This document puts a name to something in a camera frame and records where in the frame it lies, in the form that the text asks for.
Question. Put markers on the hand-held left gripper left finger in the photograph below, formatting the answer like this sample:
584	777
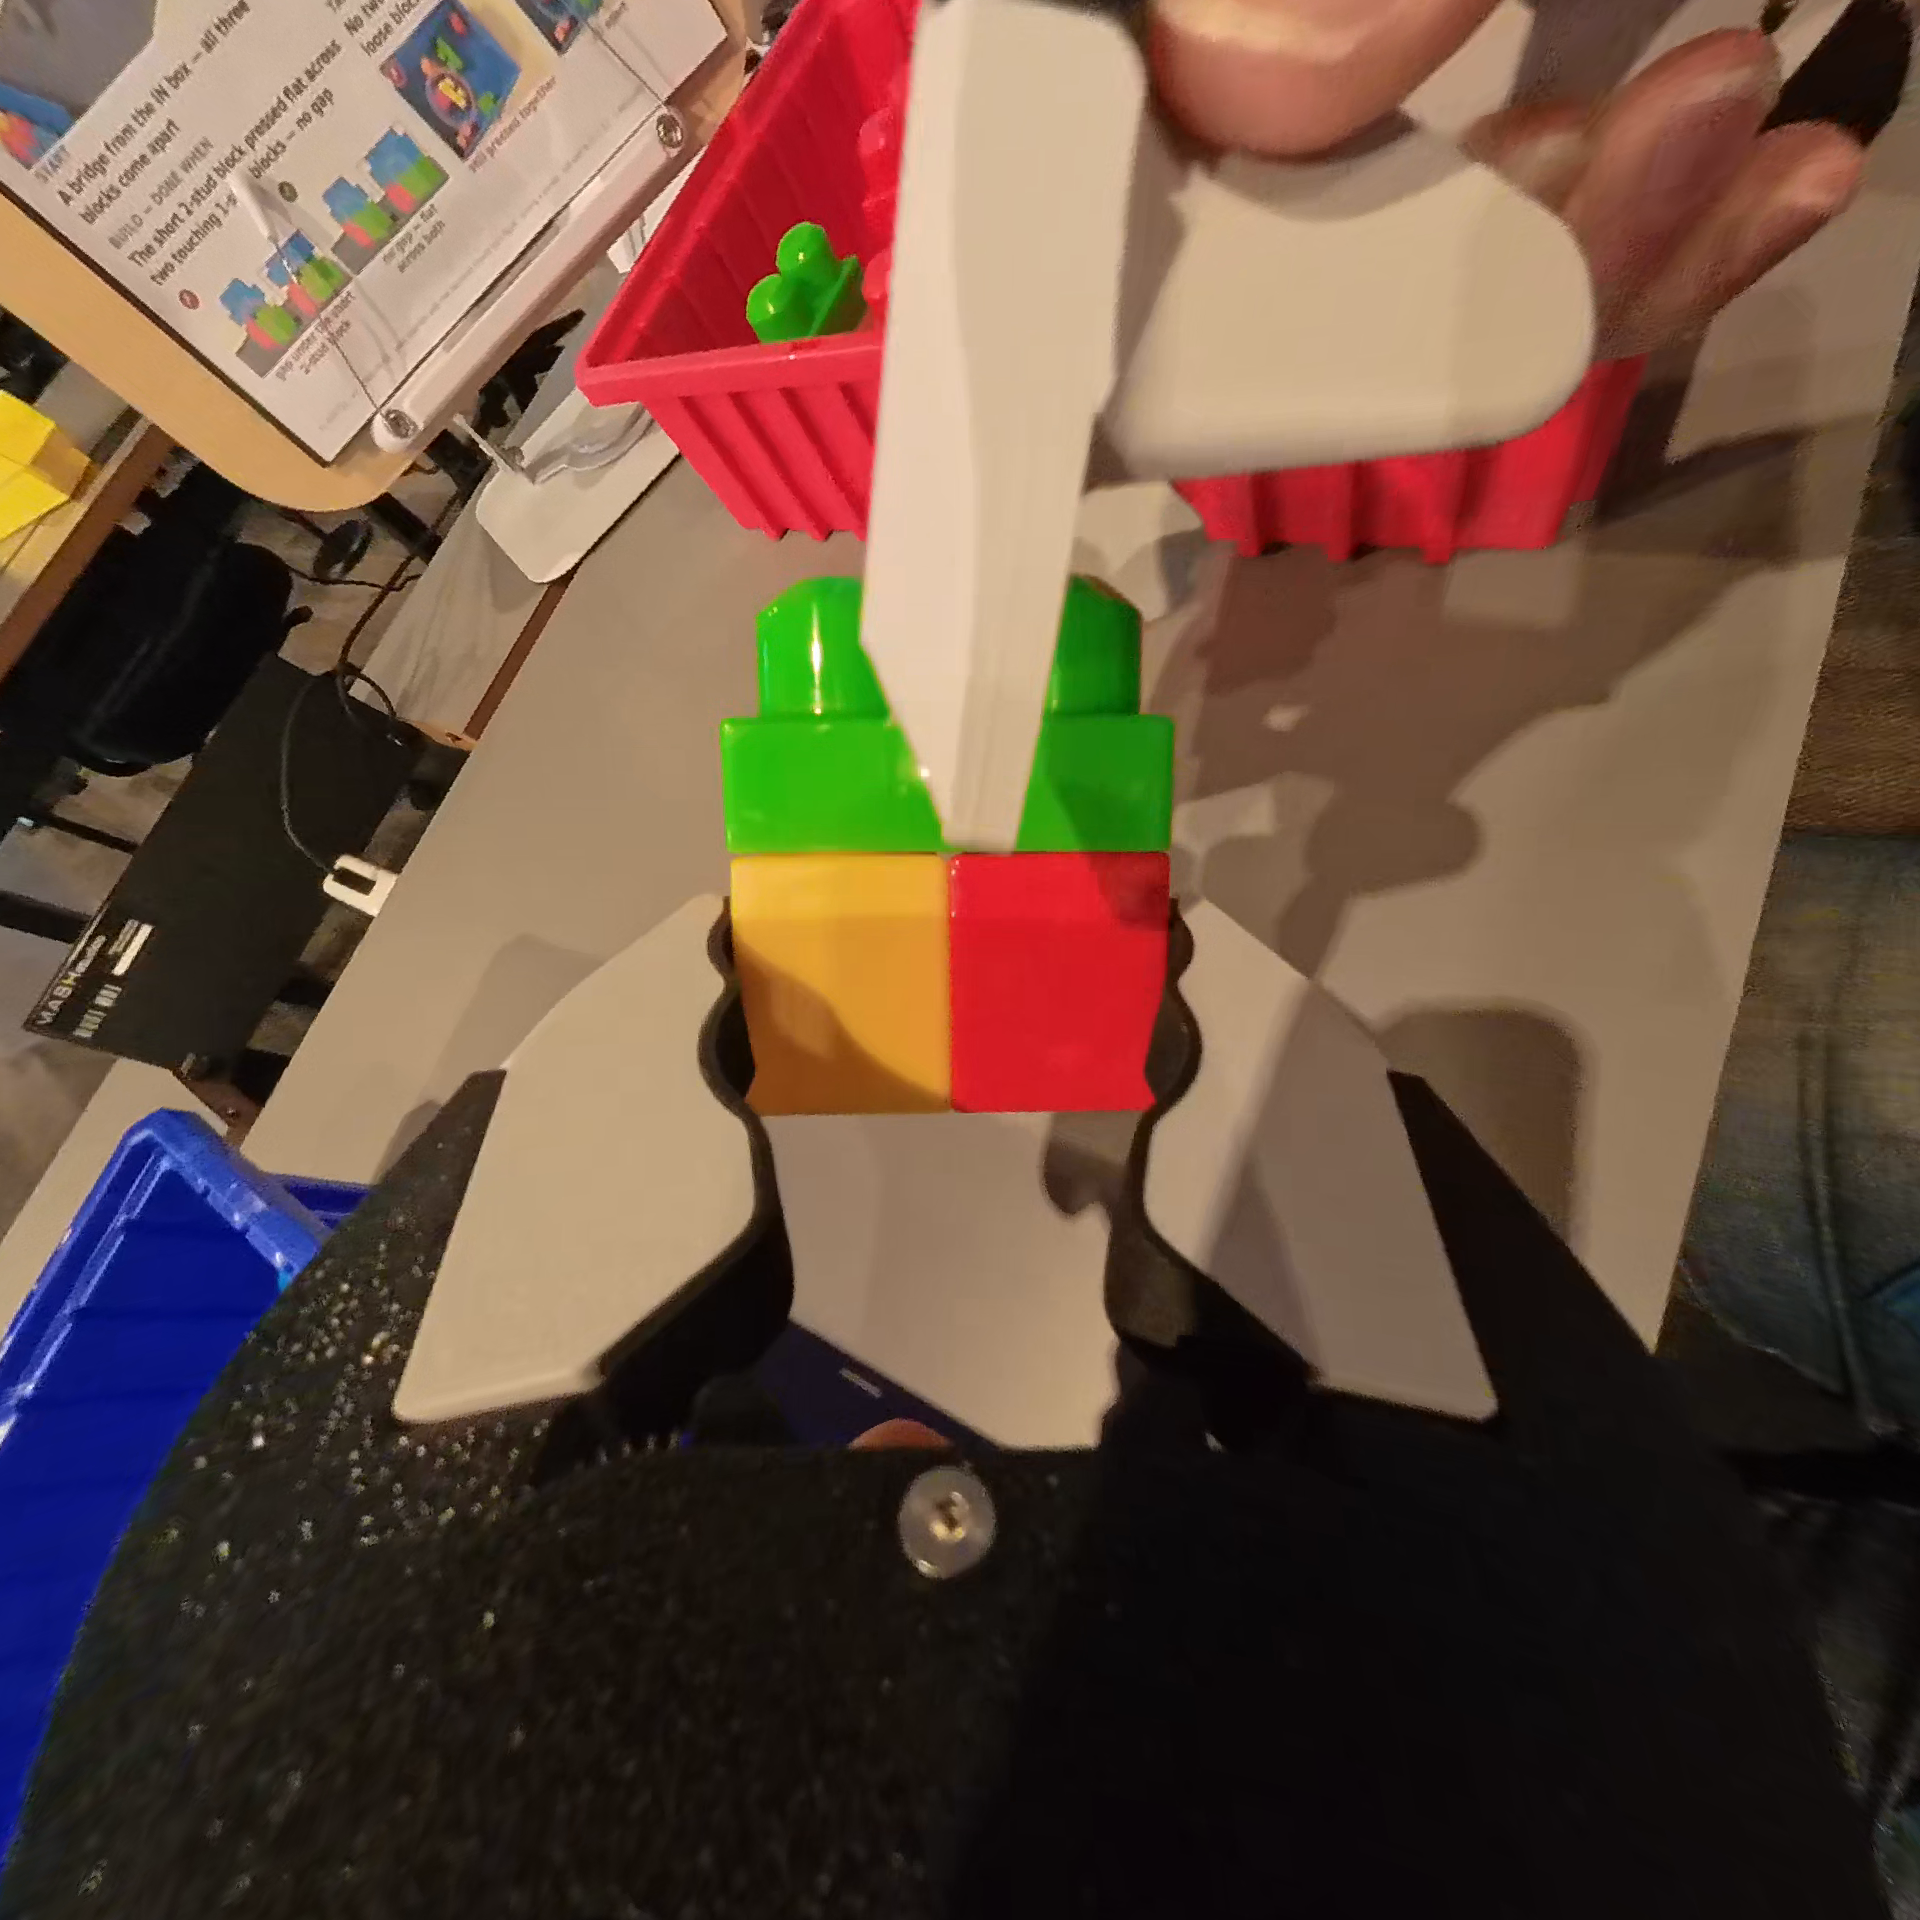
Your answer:
587	1201

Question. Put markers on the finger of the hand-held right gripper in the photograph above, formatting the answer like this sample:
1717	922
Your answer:
990	451
1350	329

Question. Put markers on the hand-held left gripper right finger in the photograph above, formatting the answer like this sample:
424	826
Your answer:
1319	1201

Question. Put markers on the red plastic bin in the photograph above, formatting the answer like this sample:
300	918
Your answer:
720	390

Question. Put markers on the yellow mega block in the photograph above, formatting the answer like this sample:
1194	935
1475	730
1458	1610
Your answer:
839	991

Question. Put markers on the red mega block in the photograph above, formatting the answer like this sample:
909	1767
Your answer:
1059	991

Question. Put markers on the green mega block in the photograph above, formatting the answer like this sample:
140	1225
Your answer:
810	779
804	301

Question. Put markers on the person's right hand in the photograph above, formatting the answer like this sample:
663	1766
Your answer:
1307	67

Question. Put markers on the white plug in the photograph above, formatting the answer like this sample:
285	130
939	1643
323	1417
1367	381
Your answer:
357	885

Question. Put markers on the clear acrylic sheet stand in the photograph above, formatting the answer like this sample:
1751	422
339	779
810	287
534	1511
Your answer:
564	504

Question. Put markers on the black cardboard box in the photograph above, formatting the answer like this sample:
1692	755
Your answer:
211	915

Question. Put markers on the blue plastic bin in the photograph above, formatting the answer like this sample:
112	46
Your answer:
106	1349

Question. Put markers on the grey trousers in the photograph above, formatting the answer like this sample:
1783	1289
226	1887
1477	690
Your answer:
1830	1079

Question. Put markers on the printed instruction sheet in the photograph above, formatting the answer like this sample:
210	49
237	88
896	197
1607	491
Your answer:
376	194

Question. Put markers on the dark chair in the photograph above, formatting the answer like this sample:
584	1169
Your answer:
135	645

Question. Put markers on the wooden table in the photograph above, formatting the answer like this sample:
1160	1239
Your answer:
135	406

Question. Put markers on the yellow box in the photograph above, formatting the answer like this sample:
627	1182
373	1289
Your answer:
30	464

